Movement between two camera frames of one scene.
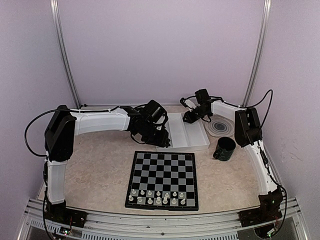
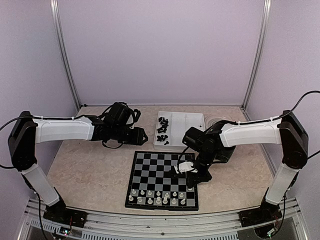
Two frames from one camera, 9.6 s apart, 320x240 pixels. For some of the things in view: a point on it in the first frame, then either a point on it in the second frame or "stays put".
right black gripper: (188, 116) to (191, 177)
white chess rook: (165, 201) stays put
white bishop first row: (174, 201) stays put
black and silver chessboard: (163, 180) stays put
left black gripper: (161, 141) to (137, 139)
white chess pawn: (150, 201) stays put
